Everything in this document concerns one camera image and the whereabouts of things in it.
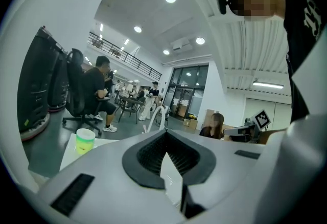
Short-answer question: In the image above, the green white canister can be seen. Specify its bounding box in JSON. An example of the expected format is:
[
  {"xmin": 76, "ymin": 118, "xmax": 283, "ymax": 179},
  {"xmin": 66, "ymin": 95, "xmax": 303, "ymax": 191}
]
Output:
[{"xmin": 75, "ymin": 128, "xmax": 96, "ymax": 155}]

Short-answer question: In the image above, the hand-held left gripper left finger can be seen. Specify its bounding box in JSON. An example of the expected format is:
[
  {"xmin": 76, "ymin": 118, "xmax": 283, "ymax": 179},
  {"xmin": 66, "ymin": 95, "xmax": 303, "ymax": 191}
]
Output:
[{"xmin": 38, "ymin": 128, "xmax": 185, "ymax": 224}]

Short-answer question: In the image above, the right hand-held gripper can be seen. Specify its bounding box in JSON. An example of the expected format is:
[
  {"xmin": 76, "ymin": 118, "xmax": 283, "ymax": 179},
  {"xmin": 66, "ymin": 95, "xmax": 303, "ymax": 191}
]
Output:
[{"xmin": 223, "ymin": 109, "xmax": 271, "ymax": 144}]

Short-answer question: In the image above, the black round-base machine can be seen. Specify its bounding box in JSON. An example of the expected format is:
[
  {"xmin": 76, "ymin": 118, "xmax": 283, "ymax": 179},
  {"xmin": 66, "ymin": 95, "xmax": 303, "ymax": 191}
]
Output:
[
  {"xmin": 48, "ymin": 46, "xmax": 70, "ymax": 114},
  {"xmin": 16, "ymin": 25, "xmax": 56, "ymax": 142}
]

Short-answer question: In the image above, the black balcony railing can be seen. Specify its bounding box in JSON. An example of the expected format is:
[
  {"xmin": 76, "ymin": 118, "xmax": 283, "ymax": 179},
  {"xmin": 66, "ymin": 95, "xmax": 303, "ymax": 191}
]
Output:
[{"xmin": 87, "ymin": 31, "xmax": 163, "ymax": 81}]

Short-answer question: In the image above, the white sink table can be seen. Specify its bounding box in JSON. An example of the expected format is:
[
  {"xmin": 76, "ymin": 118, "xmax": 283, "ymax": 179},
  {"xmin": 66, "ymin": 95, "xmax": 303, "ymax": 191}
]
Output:
[{"xmin": 59, "ymin": 132, "xmax": 121, "ymax": 173}]

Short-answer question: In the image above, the white ceiling air conditioner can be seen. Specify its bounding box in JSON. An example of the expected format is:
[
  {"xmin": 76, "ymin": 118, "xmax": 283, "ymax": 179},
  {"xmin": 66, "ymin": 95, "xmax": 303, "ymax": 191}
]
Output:
[{"xmin": 170, "ymin": 37, "xmax": 193, "ymax": 53}]

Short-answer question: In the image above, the black office chair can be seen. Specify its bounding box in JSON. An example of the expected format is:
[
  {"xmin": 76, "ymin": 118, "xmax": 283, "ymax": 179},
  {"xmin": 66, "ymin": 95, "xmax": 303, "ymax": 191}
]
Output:
[{"xmin": 62, "ymin": 48, "xmax": 111, "ymax": 137}]

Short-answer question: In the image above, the person's right forearm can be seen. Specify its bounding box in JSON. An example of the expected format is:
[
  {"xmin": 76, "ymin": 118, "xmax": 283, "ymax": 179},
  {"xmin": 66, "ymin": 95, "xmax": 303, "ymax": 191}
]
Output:
[{"xmin": 260, "ymin": 127, "xmax": 291, "ymax": 145}]

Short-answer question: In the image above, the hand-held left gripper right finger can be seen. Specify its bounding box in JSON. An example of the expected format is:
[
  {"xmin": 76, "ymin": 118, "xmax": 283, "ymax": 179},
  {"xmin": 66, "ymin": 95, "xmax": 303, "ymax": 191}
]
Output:
[{"xmin": 166, "ymin": 128, "xmax": 267, "ymax": 211}]

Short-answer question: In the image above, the dark wooden table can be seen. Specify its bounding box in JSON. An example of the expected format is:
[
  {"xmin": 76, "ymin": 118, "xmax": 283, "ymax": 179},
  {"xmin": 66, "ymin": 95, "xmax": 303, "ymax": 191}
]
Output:
[{"xmin": 116, "ymin": 94, "xmax": 147, "ymax": 124}]

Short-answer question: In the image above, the white curved faucet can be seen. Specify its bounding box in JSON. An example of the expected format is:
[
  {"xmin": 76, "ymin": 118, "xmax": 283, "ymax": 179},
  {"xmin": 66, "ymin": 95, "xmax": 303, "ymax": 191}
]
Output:
[{"xmin": 142, "ymin": 105, "xmax": 167, "ymax": 135}]

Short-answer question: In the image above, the person's black t-shirt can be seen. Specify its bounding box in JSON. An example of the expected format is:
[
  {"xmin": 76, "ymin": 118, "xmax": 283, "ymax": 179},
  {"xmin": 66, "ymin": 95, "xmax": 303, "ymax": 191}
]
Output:
[{"xmin": 282, "ymin": 0, "xmax": 327, "ymax": 124}]

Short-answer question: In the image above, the black framed glass door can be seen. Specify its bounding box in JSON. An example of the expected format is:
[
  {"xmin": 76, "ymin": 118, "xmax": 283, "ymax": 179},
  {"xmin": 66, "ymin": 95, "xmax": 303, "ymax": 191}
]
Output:
[{"xmin": 163, "ymin": 63, "xmax": 209, "ymax": 119}]

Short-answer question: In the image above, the black head camera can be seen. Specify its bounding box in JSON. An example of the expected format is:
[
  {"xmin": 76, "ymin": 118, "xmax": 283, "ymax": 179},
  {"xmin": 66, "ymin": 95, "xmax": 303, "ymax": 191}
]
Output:
[{"xmin": 215, "ymin": 0, "xmax": 230, "ymax": 15}]

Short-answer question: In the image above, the cardboard box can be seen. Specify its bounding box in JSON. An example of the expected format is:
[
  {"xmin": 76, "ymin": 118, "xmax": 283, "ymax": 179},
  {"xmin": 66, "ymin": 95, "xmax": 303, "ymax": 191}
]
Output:
[{"xmin": 182, "ymin": 117, "xmax": 199, "ymax": 131}]

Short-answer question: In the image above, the long tube light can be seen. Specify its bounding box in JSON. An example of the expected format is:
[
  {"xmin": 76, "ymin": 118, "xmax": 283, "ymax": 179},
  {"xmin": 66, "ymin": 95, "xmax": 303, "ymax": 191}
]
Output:
[{"xmin": 252, "ymin": 80, "xmax": 285, "ymax": 89}]

